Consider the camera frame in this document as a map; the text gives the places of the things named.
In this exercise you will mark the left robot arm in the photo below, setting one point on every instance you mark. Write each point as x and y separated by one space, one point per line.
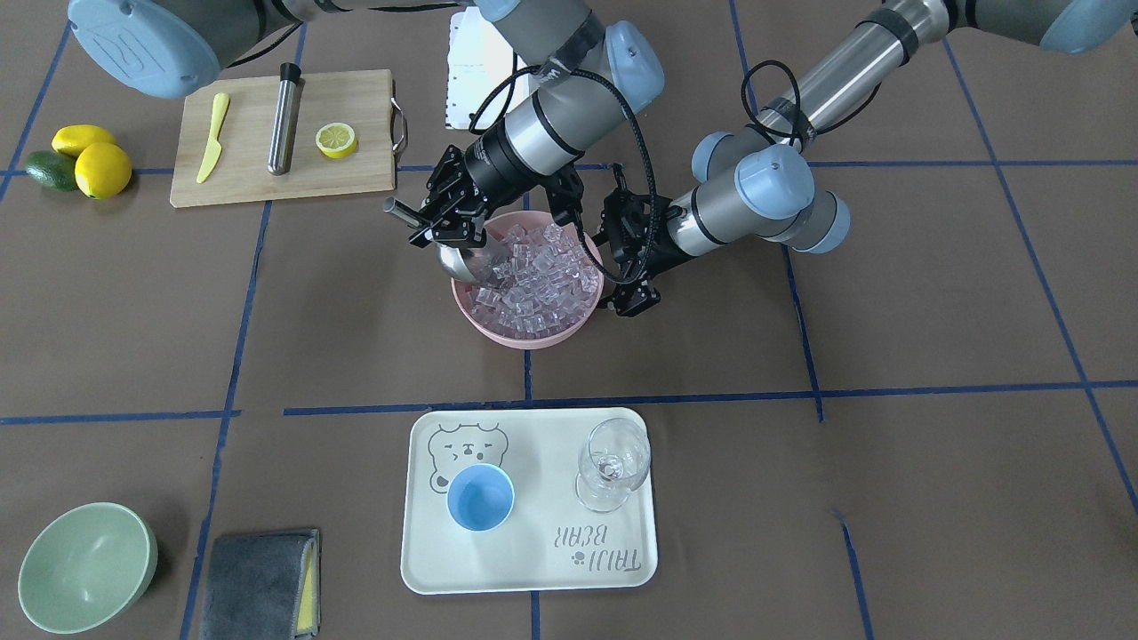
755 182

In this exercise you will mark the clear wine glass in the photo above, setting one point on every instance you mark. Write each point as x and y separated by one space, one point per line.
613 463

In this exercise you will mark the pink bowl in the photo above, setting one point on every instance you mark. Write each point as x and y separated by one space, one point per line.
524 329

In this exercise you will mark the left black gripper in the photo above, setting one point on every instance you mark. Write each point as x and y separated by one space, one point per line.
659 258

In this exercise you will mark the clear ice cubes pile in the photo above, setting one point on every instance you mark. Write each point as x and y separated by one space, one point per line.
538 280

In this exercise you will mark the green bowl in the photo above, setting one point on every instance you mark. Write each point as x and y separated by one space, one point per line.
87 567

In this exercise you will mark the light blue cup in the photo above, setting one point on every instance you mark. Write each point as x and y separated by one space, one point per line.
481 497

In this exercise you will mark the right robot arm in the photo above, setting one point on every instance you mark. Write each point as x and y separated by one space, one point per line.
591 77

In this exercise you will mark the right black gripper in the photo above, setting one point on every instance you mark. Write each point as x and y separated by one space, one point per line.
488 161

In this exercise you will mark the wooden cutting board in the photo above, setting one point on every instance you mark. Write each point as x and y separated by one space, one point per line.
362 99

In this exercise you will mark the green lime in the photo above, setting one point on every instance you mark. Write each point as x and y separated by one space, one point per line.
52 169

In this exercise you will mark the grey folded cloth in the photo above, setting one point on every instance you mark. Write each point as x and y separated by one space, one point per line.
263 586

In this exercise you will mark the cream bear tray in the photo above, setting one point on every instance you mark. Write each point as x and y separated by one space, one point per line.
549 541

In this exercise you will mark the yellow plastic knife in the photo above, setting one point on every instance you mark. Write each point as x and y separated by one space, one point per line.
213 147

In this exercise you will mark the yellow lemon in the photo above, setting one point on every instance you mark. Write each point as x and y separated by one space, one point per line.
103 170
73 139

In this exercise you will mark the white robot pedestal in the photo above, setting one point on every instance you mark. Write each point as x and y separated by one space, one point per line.
478 60

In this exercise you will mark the lemon half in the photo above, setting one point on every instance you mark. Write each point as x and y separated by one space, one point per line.
337 140

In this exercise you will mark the metal ice scoop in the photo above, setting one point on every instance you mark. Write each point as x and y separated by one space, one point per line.
480 266

